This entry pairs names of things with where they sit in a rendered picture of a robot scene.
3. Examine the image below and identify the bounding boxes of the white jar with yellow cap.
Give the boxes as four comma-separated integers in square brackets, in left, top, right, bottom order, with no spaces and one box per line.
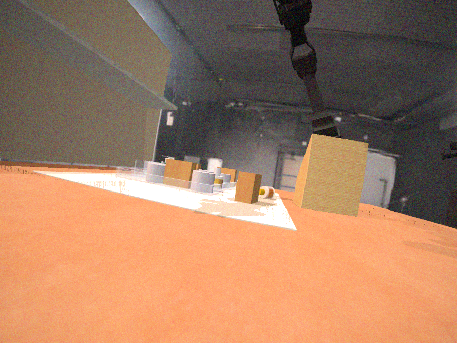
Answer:
[259,186,275,199]

